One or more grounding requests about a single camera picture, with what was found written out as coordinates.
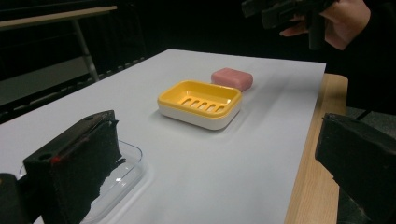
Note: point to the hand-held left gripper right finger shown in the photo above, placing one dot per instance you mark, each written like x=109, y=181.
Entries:
x=361, y=155

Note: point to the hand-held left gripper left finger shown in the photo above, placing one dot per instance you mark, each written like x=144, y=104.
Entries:
x=74, y=161

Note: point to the clear plastic soap dish lid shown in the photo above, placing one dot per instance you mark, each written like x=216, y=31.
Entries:
x=124, y=174

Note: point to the pink soap bar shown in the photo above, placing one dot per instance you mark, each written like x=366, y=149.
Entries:
x=233, y=79

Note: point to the yellow and white soap dish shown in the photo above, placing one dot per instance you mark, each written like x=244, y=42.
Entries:
x=200, y=104

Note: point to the background table with metal leg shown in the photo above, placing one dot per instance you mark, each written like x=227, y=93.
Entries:
x=56, y=18

